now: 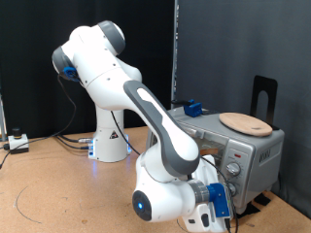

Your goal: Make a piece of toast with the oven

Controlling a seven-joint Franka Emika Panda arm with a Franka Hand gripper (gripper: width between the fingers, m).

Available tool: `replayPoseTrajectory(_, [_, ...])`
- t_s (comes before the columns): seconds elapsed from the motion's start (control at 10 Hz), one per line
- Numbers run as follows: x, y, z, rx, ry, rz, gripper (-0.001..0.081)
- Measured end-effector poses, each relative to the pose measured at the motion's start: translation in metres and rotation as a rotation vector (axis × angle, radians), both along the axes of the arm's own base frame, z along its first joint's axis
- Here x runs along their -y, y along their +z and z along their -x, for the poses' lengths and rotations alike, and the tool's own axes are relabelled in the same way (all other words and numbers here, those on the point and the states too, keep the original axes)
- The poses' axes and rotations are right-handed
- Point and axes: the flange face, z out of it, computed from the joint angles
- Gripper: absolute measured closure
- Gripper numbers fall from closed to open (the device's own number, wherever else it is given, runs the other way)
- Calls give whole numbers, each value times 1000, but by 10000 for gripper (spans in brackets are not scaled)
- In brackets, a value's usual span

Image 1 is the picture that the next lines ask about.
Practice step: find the blue printed grip block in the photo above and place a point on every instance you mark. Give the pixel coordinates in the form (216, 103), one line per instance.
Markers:
(193, 110)

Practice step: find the black foam pad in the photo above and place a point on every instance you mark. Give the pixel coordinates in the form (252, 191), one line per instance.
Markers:
(262, 199)
(248, 210)

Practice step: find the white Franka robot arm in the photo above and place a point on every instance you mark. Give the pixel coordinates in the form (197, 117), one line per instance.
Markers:
(107, 77)

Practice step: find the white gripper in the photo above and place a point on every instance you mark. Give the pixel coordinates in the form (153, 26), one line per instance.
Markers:
(214, 171)

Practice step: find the grey metal frame bar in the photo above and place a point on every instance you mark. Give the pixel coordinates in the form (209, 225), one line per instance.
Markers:
(1, 119)

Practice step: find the silver oven knob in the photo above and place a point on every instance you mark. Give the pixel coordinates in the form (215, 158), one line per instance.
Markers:
(232, 169)
(232, 190)

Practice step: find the vertical metal pole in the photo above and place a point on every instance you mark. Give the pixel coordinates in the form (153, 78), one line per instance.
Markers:
(175, 48)

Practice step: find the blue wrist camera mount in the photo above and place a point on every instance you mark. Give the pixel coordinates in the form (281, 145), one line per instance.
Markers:
(219, 200)

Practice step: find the black metal bookend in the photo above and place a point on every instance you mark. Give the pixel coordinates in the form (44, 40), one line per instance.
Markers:
(270, 84)

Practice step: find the silver toaster oven body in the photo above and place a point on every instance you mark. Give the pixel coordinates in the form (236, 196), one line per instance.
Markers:
(259, 155)

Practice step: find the round wooden board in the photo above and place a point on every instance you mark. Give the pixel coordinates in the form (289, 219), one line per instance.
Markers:
(246, 124)

